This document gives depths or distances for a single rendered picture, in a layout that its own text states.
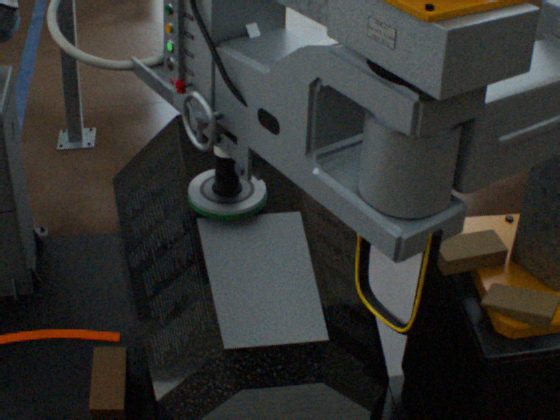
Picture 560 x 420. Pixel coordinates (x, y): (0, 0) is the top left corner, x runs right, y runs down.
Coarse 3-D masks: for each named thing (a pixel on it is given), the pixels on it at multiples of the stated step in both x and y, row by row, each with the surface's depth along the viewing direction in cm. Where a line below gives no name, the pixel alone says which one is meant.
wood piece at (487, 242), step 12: (456, 240) 223; (468, 240) 223; (480, 240) 223; (492, 240) 223; (444, 252) 218; (456, 252) 219; (468, 252) 219; (480, 252) 219; (492, 252) 219; (504, 252) 220; (444, 264) 217; (456, 264) 217; (468, 264) 219; (480, 264) 220; (492, 264) 222
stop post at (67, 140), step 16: (64, 0) 371; (64, 16) 376; (64, 32) 381; (64, 64) 391; (64, 80) 396; (64, 96) 401; (80, 96) 409; (80, 112) 409; (80, 128) 413; (64, 144) 415; (80, 144) 415
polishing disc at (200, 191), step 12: (192, 180) 234; (204, 180) 234; (240, 180) 234; (252, 180) 235; (192, 192) 229; (204, 192) 229; (252, 192) 230; (264, 192) 230; (204, 204) 225; (216, 204) 225; (228, 204) 225; (240, 204) 225; (252, 204) 225
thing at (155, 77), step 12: (132, 60) 243; (144, 72) 239; (156, 72) 245; (156, 84) 234; (168, 84) 239; (168, 96) 230; (204, 132) 218; (216, 144) 215; (228, 144) 209; (240, 168) 200; (252, 168) 202
